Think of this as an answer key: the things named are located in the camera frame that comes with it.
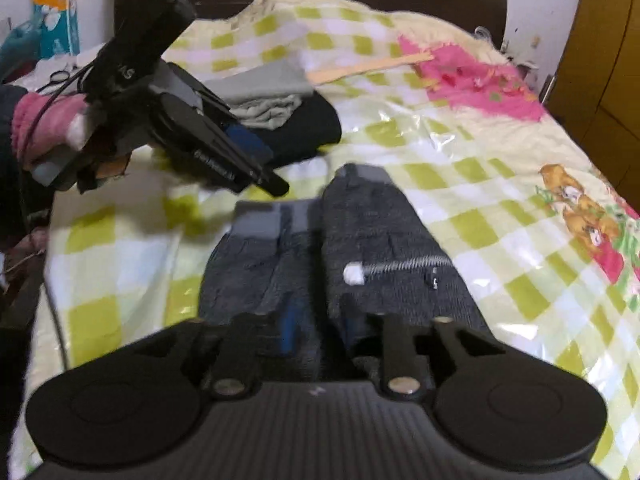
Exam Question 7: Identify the folded grey cloth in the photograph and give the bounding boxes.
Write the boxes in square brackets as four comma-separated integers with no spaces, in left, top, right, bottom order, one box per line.
[202,57,316,128]

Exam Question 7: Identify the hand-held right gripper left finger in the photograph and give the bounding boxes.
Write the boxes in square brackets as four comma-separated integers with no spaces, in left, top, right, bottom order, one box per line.
[133,304,302,401]

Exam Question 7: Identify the dark grey pants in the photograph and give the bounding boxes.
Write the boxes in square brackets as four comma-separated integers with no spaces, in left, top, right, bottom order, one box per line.
[199,162,495,382]

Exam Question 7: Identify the yellow wooden wardrobe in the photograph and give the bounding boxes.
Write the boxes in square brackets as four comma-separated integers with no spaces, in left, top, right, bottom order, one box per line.
[542,0,640,202]

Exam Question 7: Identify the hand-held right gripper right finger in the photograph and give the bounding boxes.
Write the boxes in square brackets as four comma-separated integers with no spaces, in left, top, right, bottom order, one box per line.
[340,305,507,401]

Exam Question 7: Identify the teal cloth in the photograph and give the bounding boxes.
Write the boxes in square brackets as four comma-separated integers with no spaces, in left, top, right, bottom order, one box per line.
[0,22,42,85]

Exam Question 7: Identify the folded black cloth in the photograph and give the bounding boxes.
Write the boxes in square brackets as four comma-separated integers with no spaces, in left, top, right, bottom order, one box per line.
[257,95,343,167]

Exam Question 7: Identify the black cable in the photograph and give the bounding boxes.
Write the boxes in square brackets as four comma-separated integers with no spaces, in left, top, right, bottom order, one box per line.
[17,67,98,163]

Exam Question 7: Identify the black scissors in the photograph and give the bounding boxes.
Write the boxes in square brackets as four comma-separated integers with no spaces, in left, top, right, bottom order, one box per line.
[36,67,72,97]

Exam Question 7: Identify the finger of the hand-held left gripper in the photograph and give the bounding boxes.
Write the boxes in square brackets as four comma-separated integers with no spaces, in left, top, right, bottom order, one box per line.
[152,97,291,199]
[192,82,275,163]

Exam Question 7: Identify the green checked printed blanket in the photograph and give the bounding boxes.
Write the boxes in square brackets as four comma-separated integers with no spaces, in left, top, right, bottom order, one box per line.
[10,0,640,480]

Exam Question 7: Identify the wooden stick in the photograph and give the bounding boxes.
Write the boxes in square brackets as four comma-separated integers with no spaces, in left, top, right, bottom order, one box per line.
[305,52,433,86]

